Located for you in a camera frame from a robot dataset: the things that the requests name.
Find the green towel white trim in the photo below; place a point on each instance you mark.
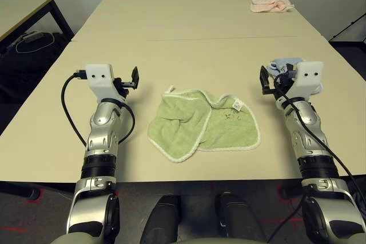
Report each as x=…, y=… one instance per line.
x=183, y=121

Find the grey right robot leg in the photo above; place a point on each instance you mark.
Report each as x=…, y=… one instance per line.
x=240, y=221

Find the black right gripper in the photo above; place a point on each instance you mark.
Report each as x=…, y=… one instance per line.
x=281, y=87

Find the grey power adapter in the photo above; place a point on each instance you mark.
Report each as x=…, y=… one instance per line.
x=31, y=36

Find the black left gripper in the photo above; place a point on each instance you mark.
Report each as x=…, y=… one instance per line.
x=123, y=85

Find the folded blue towel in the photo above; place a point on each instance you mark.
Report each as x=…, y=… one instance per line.
x=278, y=65

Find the pink towel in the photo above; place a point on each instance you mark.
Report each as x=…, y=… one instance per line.
x=266, y=7

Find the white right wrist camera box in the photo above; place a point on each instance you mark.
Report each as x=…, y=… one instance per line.
x=308, y=78

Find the grey left robot leg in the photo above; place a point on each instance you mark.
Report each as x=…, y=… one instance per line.
x=161, y=221

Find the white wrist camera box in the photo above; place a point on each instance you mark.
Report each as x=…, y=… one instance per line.
x=100, y=81
x=308, y=78

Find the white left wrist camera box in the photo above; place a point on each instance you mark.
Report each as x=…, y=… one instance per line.
x=100, y=81

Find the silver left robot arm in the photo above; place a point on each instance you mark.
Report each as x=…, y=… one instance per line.
x=100, y=129

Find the black tripod stand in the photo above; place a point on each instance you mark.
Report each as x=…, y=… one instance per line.
x=352, y=23

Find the grey robot leg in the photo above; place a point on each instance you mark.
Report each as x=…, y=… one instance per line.
x=240, y=221
x=161, y=221

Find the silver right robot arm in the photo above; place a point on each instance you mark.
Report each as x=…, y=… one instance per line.
x=306, y=124

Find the wooden side desk black frame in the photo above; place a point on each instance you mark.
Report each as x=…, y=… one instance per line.
x=23, y=12

